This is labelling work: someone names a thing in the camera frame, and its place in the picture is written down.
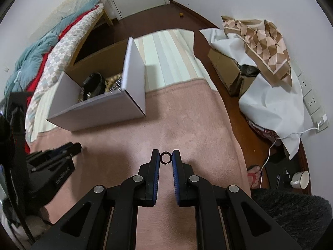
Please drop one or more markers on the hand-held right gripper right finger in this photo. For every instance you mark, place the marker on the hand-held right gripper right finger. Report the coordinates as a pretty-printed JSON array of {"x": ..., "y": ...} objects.
[{"x": 69, "y": 149}]

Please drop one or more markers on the wall socket panel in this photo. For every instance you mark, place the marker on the wall socket panel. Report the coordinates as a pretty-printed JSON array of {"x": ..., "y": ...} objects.
[{"x": 311, "y": 101}]

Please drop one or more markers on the black smart band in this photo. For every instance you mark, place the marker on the black smart band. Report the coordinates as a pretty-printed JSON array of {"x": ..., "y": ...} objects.
[{"x": 93, "y": 83}]

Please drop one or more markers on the red patterned cloth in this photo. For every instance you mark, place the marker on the red patterned cloth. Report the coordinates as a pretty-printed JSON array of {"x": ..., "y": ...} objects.
[{"x": 265, "y": 134}]

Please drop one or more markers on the dark grey fluffy rug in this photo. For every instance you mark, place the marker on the dark grey fluffy rug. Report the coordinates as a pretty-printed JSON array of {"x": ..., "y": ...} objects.
[{"x": 291, "y": 213}]

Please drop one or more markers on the red flip-flop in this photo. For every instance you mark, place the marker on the red flip-flop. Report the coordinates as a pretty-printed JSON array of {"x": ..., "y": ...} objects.
[{"x": 251, "y": 179}]

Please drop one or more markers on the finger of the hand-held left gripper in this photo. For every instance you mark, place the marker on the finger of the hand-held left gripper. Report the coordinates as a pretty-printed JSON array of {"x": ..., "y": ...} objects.
[
  {"x": 176, "y": 173},
  {"x": 156, "y": 173}
]

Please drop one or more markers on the teal quilt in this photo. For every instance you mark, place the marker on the teal quilt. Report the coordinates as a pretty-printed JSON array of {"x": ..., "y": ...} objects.
[{"x": 33, "y": 54}]

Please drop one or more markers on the person's foot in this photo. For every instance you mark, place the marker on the person's foot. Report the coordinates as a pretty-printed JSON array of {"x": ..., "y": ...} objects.
[{"x": 256, "y": 174}]

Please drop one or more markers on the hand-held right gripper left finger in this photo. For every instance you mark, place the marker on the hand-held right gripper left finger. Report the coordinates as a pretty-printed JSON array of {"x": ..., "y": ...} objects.
[{"x": 46, "y": 160}]

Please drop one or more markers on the brown cardboard box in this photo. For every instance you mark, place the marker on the brown cardboard box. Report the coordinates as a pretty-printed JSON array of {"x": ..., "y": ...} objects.
[{"x": 223, "y": 65}]

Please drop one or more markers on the white cup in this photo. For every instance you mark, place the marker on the white cup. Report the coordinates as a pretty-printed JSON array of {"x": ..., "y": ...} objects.
[{"x": 300, "y": 179}]

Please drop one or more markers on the white charger plug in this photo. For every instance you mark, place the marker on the white charger plug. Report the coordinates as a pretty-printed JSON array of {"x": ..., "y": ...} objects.
[{"x": 322, "y": 121}]

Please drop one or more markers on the brown checkered scarf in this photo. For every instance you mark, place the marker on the brown checkered scarf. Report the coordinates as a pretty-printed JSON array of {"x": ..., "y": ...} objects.
[{"x": 257, "y": 39}]

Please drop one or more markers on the pink striped table blanket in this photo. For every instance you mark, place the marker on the pink striped table blanket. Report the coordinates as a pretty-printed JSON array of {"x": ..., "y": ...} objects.
[{"x": 187, "y": 119}]

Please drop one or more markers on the white cardboard box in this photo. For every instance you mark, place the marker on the white cardboard box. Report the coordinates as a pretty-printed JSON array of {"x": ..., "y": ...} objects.
[{"x": 104, "y": 112}]

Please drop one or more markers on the wooden bed frame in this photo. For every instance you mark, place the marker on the wooden bed frame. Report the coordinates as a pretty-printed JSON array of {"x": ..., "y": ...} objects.
[{"x": 107, "y": 18}]

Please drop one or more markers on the cream quilted bed pad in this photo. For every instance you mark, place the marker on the cream quilted bed pad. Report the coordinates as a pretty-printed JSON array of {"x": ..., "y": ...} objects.
[{"x": 65, "y": 7}]

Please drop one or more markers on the dark flat floor object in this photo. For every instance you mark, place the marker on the dark flat floor object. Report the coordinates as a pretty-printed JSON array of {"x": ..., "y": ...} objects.
[{"x": 275, "y": 165}]

